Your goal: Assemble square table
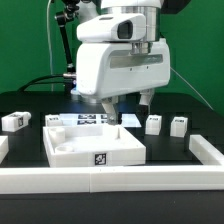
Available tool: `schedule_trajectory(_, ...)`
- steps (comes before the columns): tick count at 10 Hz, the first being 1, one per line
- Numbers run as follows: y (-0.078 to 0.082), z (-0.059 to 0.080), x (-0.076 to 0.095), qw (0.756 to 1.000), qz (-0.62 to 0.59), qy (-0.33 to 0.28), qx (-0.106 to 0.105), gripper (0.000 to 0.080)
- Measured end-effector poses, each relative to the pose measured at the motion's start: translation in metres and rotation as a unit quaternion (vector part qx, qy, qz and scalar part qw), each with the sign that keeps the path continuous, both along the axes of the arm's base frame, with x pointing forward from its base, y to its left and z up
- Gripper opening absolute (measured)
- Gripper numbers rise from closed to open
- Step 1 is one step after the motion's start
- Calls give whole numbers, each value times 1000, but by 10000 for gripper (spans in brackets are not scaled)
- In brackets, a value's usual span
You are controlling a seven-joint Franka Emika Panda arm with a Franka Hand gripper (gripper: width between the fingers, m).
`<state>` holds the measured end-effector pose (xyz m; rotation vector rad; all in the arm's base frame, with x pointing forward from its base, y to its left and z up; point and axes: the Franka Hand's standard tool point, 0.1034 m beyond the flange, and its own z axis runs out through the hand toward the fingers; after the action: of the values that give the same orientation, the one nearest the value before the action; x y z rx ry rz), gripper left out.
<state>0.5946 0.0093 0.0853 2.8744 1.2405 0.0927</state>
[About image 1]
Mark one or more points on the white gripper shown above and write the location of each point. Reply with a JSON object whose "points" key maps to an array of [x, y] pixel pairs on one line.
{"points": [[109, 69]]}

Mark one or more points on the white square table top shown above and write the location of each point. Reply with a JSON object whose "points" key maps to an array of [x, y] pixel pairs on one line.
{"points": [[92, 145]]}

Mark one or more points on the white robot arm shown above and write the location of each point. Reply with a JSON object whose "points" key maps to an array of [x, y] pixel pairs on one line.
{"points": [[150, 9]]}

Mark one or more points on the sheet with fiducial markers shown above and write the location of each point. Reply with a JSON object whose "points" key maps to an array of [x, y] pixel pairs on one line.
{"points": [[127, 120]]}

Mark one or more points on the white U-shaped obstacle fence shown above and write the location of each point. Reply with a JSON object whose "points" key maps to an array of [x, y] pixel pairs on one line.
{"points": [[107, 179]]}

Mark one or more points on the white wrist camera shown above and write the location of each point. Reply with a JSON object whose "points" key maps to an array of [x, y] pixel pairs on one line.
{"points": [[125, 27]]}

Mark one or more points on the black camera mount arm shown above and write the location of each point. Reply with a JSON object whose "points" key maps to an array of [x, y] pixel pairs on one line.
{"points": [[62, 18]]}

